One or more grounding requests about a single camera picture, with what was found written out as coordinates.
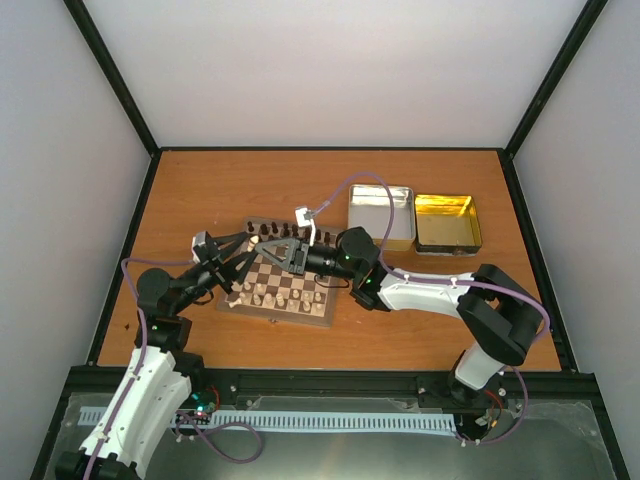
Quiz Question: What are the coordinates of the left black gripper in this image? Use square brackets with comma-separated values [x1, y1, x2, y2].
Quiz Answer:
[173, 231, 257, 314]

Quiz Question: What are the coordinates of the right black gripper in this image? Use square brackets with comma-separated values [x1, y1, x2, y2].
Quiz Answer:
[255, 237, 358, 282]

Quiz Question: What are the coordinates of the white chess rook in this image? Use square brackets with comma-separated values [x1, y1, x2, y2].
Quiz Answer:
[246, 235, 260, 252]

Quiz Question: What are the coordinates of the white chess bishop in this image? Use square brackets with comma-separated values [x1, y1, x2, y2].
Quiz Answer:
[263, 293, 274, 308]

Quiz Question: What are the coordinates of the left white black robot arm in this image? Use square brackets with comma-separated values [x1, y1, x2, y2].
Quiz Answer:
[55, 231, 259, 479]

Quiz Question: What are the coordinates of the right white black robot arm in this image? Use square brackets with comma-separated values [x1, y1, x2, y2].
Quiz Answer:
[249, 227, 549, 406]

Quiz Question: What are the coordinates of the white chess queen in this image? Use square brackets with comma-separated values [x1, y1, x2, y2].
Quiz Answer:
[288, 289, 300, 312]

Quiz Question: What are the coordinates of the wooden chess board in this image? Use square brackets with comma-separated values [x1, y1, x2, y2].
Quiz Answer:
[216, 216, 349, 327]

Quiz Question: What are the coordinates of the silver open tin box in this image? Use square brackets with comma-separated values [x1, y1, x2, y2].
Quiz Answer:
[347, 184, 416, 251]

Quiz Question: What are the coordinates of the gold tin lid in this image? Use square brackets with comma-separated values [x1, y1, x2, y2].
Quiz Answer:
[414, 194, 483, 256]

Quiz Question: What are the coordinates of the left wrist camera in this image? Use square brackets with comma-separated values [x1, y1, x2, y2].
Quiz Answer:
[191, 231, 210, 264]

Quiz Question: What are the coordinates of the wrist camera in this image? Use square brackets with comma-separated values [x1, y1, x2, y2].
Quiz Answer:
[191, 231, 210, 264]
[294, 206, 316, 246]

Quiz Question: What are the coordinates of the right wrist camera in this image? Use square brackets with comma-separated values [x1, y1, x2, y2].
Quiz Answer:
[294, 206, 316, 246]

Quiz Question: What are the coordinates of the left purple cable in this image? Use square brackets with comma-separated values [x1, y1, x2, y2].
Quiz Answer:
[82, 257, 264, 480]

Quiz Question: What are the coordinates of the purple cable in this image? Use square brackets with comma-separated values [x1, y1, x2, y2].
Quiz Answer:
[309, 172, 551, 448]
[82, 257, 264, 480]

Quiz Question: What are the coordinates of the black frame rail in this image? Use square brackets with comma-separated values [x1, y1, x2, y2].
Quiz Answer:
[64, 365, 601, 416]

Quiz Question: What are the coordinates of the light blue cable duct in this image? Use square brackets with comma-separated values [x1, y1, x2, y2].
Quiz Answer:
[79, 405, 459, 435]

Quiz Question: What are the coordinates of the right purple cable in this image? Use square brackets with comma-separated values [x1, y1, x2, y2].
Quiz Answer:
[309, 172, 551, 448]

